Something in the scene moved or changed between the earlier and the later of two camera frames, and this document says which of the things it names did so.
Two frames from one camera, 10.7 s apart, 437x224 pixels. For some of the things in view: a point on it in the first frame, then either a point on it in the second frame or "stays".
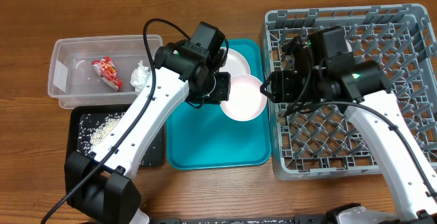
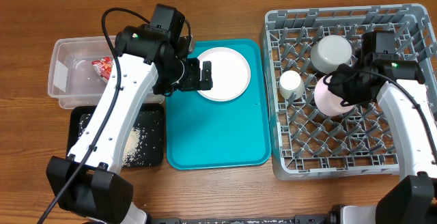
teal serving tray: [202, 137] stays
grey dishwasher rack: [322, 141] stays
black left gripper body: [215, 87] → [184, 75]
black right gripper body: [302, 85] → [347, 85]
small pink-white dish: [246, 101] → [327, 102]
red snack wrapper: [106, 70] stays
